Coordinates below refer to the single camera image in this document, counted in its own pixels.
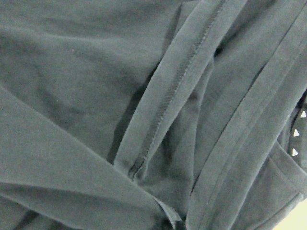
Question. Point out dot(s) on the black graphic t-shirt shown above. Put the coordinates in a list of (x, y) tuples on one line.
[(152, 114)]

